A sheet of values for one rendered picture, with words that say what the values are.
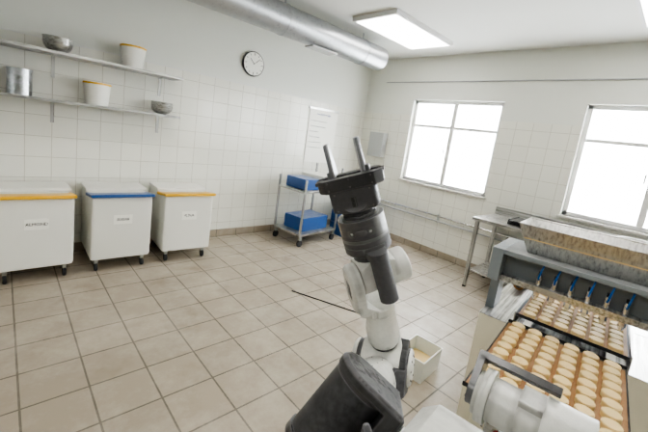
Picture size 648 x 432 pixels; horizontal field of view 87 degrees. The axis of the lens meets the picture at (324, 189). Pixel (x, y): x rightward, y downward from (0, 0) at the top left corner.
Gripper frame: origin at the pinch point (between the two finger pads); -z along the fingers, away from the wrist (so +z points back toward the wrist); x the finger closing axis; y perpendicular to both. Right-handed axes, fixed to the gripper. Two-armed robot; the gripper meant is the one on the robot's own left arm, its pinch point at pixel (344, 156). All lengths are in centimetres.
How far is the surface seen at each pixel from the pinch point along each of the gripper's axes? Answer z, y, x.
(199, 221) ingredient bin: 67, -270, -221
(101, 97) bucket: -81, -240, -254
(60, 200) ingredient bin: 1, -177, -277
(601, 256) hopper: 78, -89, 79
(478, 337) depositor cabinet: 117, -97, 26
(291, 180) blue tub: 68, -398, -147
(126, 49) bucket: -121, -263, -226
